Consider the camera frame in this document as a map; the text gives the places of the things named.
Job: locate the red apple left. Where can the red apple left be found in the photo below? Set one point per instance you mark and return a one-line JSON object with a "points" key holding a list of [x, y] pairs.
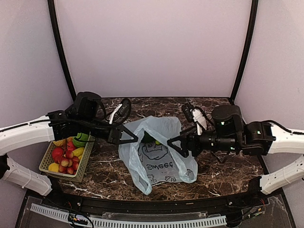
{"points": [[57, 152]]}

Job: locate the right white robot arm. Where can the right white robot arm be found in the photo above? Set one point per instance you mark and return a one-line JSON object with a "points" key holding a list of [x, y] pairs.
{"points": [[227, 132]]}

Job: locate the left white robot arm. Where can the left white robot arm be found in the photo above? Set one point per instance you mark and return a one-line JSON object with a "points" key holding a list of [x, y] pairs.
{"points": [[86, 115]]}

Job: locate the black front table rail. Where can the black front table rail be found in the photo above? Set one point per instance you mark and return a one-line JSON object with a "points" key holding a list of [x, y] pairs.
{"points": [[164, 199]]}

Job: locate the upper yellow banana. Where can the upper yellow banana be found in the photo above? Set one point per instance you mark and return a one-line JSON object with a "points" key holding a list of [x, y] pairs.
{"points": [[78, 151]]}

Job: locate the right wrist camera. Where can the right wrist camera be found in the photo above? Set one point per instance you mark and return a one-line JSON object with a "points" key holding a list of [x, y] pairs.
{"points": [[195, 115]]}

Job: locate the yellow lemon in basket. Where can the yellow lemon in basket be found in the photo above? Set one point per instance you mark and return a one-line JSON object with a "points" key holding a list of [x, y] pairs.
{"points": [[53, 167]]}

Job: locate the green fruit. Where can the green fruit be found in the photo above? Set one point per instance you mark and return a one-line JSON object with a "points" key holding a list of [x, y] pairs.
{"points": [[80, 140]]}

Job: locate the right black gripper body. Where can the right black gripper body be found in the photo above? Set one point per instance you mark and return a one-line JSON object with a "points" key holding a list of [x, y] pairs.
{"points": [[197, 147]]}

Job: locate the light blue plastic bag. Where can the light blue plastic bag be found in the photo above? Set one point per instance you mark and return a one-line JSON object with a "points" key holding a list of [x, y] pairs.
{"points": [[148, 163]]}

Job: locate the green perforated plastic basket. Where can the green perforated plastic basket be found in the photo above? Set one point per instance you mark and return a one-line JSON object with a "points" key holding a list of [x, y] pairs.
{"points": [[78, 177]]}

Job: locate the right black frame post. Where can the right black frame post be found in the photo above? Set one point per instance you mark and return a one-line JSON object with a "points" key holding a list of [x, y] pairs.
{"points": [[245, 52]]}

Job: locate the left black frame post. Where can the left black frame post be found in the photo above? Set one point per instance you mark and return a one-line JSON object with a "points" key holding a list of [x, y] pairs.
{"points": [[60, 49]]}

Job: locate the black frame post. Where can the black frame post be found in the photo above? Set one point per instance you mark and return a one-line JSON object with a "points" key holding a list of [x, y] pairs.
{"points": [[245, 52], [60, 49]]}

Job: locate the white slotted cable duct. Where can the white slotted cable duct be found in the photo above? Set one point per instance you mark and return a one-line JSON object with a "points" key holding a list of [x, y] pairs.
{"points": [[120, 220]]}

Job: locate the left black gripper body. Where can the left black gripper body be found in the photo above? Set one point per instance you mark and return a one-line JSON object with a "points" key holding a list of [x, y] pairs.
{"points": [[113, 135]]}

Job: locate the orange fruit in basket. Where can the orange fruit in basket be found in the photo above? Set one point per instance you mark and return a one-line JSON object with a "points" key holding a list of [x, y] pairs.
{"points": [[60, 143]]}

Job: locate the dark green avocado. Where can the dark green avocado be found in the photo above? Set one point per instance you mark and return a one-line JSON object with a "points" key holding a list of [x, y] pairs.
{"points": [[147, 138]]}

